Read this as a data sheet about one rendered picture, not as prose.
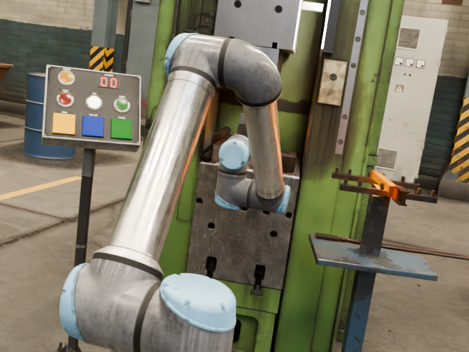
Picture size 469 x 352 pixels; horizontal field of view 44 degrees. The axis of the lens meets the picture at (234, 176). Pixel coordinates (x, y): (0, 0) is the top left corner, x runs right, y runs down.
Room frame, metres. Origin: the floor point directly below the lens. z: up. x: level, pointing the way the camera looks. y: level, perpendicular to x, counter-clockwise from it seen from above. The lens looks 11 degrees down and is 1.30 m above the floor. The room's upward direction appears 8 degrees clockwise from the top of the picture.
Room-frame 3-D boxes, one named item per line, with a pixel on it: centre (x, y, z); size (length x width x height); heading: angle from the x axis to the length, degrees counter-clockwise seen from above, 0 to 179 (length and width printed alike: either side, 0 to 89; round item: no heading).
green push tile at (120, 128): (2.10, 0.43, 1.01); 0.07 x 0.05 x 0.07; 110
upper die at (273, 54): (2.42, -0.02, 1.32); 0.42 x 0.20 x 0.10; 175
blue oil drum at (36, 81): (6.50, 2.11, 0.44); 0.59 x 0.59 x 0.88
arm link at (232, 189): (1.82, 0.00, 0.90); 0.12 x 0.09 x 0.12; 75
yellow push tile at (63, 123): (2.03, 0.62, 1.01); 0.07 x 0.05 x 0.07; 110
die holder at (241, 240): (2.42, -0.08, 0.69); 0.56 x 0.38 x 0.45; 175
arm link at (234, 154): (1.83, 0.01, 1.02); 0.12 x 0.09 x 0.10; 175
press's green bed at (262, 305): (2.42, -0.08, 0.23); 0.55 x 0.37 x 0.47; 175
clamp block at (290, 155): (2.25, -0.19, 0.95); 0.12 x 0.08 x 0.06; 175
